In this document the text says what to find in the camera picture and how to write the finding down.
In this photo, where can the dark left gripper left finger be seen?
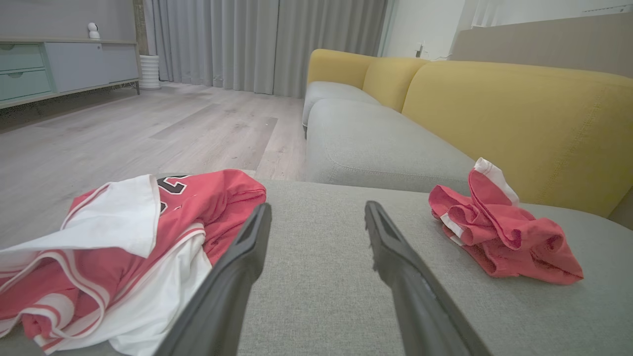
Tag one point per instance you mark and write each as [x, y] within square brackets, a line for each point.
[222, 301]

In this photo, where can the green potted tree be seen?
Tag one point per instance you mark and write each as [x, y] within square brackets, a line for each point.
[141, 24]

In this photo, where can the small white home camera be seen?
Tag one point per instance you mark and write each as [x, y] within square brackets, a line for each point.
[93, 30]

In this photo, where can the white ribbed plant pot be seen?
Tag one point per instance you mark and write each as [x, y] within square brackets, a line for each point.
[150, 71]

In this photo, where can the grey sofa seat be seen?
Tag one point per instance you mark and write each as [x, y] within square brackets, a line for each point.
[321, 296]

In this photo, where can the beige partition panel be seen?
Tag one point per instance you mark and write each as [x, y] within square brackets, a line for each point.
[544, 44]

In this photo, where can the red shorts with white trim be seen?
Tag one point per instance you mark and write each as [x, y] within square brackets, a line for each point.
[504, 232]

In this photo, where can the red white basketball jersey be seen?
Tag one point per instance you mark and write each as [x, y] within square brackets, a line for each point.
[198, 207]

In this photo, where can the white wall socket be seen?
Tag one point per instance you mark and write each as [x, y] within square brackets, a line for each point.
[421, 50]

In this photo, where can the yellow and grey sofa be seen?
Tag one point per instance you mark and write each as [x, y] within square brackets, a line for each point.
[519, 123]

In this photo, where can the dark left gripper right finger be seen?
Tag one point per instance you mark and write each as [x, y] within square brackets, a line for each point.
[420, 306]

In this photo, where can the grey pleated curtain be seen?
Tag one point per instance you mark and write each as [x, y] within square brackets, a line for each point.
[257, 44]

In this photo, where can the grey and teal tv cabinet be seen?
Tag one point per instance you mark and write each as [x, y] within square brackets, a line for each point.
[74, 64]

